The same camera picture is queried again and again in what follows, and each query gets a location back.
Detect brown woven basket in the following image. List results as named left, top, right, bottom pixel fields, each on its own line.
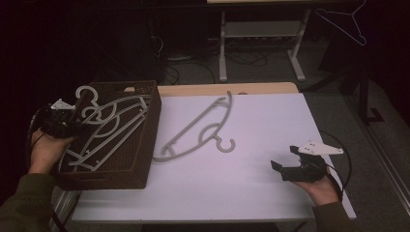
left=52, top=80, right=162, bottom=191

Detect thin wire hanger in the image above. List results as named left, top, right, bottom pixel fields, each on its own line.
left=314, top=0, right=368, bottom=46

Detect metal floor rail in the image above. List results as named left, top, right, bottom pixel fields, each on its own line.
left=341, top=93, right=410, bottom=209

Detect black floor cables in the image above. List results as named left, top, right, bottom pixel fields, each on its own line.
left=151, top=35, right=269, bottom=85

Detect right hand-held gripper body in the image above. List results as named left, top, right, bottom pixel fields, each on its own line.
left=279, top=140, right=344, bottom=184

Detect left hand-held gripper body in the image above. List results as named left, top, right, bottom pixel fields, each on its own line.
left=38, top=99, right=75, bottom=139

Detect grey plastic hanger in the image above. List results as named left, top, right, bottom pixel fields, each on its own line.
left=59, top=96, right=151, bottom=172
left=152, top=91, right=238, bottom=162
left=74, top=85, right=153, bottom=162

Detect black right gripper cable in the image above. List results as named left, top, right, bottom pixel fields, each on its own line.
left=318, top=130, right=353, bottom=202

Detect person's left hand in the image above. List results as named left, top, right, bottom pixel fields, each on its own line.
left=28, top=129, right=77, bottom=176

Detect white table mat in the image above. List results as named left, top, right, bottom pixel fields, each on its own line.
left=72, top=92, right=357, bottom=223

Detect black metal stand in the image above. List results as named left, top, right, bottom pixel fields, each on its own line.
left=303, top=57, right=385, bottom=126

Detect person's right hand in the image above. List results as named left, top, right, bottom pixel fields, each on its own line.
left=292, top=175, right=340, bottom=207

